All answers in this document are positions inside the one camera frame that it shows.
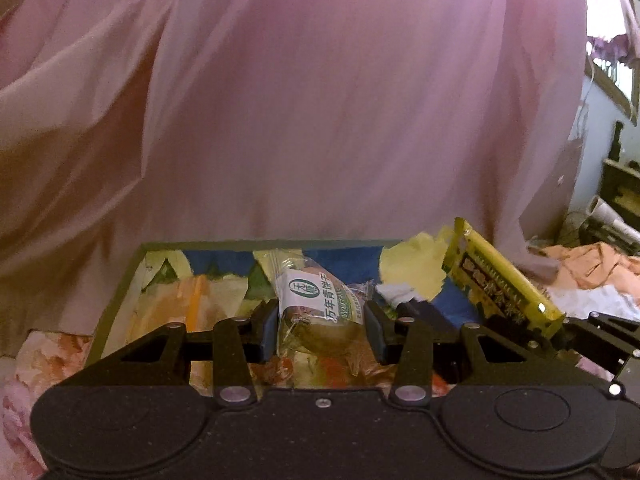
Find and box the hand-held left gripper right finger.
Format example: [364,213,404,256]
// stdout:
[363,300,577,407]

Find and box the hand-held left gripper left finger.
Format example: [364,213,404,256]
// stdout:
[85,299,280,408]

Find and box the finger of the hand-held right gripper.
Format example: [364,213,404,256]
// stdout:
[397,299,463,346]
[479,309,557,361]

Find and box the white label biscuit packet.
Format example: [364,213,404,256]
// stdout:
[272,252,377,358]

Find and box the yellow gold snack packet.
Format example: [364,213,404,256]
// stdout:
[442,217,567,342]

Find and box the red orange snack packet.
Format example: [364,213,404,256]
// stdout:
[250,350,451,392]

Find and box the grey cardboard box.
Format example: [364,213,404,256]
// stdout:
[85,239,483,392]

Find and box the yellow blue lining paper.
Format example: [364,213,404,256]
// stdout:
[135,230,483,331]

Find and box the orange cloth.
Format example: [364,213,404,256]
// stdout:
[529,241,640,292]

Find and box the dark bag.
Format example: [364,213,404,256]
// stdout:
[576,210,640,257]

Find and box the rolled white paper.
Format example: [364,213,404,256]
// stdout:
[586,196,640,242]

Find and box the wooden desk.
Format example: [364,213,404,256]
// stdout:
[597,159,640,227]

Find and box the pink curtain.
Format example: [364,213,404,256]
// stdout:
[0,0,589,357]

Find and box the floral bedsheet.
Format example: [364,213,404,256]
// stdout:
[0,280,640,480]

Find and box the purple window decoration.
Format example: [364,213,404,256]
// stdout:
[587,35,632,69]

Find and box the window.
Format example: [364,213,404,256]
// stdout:
[584,0,640,127]

